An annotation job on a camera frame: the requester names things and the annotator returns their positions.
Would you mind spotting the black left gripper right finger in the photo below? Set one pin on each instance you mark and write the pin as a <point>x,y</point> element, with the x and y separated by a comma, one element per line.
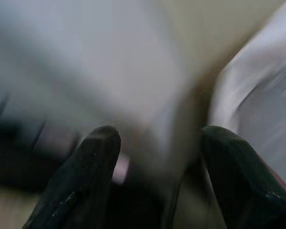
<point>243,181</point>

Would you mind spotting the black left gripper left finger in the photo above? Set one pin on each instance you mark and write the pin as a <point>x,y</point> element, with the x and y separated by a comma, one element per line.
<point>85,181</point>

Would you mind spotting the white laundry bag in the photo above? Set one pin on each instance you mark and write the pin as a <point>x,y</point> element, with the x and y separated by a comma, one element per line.
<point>259,83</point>

